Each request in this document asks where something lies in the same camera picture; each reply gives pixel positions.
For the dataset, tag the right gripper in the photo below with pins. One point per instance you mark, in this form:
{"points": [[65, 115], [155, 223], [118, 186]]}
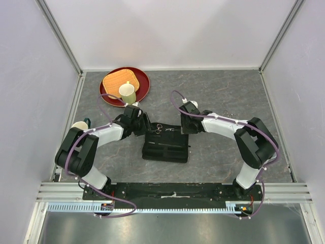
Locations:
{"points": [[185, 129]]}

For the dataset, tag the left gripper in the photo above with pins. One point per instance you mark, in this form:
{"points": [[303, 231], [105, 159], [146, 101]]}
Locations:
{"points": [[147, 124]]}

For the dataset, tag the silver scissors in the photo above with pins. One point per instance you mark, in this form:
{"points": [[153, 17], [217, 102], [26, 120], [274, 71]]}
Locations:
{"points": [[228, 114], [160, 128]]}

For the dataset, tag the black tool case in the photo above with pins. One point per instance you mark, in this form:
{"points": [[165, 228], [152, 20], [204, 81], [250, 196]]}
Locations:
{"points": [[167, 146]]}

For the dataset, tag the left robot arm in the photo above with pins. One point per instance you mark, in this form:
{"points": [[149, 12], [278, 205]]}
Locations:
{"points": [[77, 152]]}

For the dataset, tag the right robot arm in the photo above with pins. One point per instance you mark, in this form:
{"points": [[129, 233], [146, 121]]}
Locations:
{"points": [[255, 143]]}

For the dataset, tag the pale green cup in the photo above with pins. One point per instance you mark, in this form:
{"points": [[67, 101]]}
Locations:
{"points": [[127, 93]]}

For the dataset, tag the orange woven mat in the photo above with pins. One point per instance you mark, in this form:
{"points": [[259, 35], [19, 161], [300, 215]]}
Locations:
{"points": [[113, 81]]}

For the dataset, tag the dark green mug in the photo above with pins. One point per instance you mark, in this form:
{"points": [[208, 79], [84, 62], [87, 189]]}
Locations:
{"points": [[82, 125]]}

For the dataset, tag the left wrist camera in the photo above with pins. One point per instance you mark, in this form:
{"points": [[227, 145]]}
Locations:
{"points": [[135, 104]]}

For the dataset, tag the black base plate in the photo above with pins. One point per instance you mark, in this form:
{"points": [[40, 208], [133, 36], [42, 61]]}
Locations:
{"points": [[176, 195]]}

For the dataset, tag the grey slotted cable duct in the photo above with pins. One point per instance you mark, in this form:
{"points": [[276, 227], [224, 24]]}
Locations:
{"points": [[103, 208]]}

